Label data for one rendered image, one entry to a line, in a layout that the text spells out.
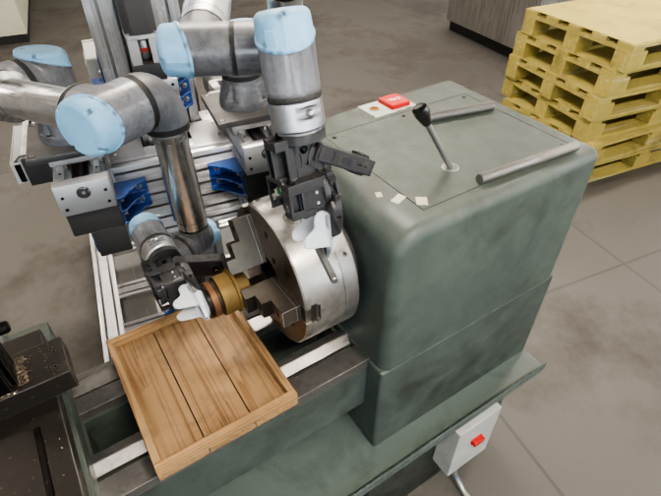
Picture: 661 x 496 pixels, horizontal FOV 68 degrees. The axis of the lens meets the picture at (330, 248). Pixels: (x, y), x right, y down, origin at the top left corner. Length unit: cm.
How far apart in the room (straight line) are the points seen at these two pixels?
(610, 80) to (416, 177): 243
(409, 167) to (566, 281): 189
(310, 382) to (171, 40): 74
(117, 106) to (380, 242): 55
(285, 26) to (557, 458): 188
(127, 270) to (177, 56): 184
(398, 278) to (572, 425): 147
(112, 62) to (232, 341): 90
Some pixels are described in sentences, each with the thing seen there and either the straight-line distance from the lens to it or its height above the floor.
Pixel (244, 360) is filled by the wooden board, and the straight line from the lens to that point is 116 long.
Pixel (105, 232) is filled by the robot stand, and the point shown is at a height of 93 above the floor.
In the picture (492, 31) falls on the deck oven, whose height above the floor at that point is 18.
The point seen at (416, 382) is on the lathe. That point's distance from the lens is 130.
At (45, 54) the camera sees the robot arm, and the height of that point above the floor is 139.
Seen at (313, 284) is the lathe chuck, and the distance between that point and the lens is 92.
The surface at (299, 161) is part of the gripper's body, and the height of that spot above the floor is 144.
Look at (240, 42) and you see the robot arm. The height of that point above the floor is 157.
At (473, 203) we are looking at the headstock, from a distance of 99.
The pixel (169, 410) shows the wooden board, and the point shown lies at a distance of 112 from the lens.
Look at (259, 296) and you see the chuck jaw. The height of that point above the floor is 110.
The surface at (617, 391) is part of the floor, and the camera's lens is 247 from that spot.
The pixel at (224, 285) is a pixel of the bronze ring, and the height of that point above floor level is 112.
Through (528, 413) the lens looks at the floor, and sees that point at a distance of 225.
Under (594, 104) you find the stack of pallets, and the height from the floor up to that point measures 56.
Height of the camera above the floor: 180
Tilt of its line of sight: 40 degrees down
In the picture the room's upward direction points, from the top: straight up
